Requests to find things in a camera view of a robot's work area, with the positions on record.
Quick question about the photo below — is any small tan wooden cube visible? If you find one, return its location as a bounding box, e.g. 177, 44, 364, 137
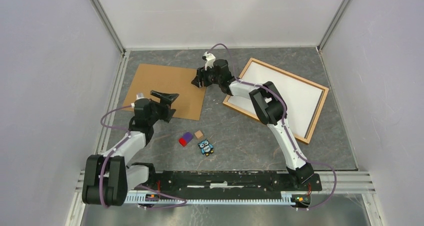
194, 130, 204, 139

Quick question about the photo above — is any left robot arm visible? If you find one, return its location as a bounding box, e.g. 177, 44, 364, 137
82, 91, 179, 208

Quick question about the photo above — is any blue owl figure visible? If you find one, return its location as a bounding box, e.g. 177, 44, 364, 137
197, 139, 214, 156

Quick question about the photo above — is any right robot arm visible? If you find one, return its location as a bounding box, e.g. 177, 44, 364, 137
191, 55, 314, 190

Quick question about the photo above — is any wooden picture frame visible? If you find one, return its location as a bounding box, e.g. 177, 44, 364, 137
222, 57, 330, 145

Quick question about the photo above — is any red and purple block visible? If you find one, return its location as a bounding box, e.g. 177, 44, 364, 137
178, 132, 194, 147

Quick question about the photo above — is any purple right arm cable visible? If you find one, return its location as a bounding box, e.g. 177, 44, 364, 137
207, 43, 338, 211

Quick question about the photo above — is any printed photo sheet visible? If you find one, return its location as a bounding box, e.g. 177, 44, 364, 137
227, 61, 325, 139

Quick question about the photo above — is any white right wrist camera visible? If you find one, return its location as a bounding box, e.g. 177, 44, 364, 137
202, 52, 216, 71

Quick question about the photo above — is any white toothed cable tray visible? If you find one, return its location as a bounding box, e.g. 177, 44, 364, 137
124, 191, 296, 206

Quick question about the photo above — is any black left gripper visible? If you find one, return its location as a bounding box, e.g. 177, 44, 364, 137
148, 91, 179, 125

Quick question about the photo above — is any brown cardboard backing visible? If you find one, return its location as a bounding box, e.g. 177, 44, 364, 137
122, 64, 206, 120

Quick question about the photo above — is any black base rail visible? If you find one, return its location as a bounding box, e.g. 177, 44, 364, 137
144, 170, 322, 199

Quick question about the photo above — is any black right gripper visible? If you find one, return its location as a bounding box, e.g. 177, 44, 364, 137
190, 64, 221, 89

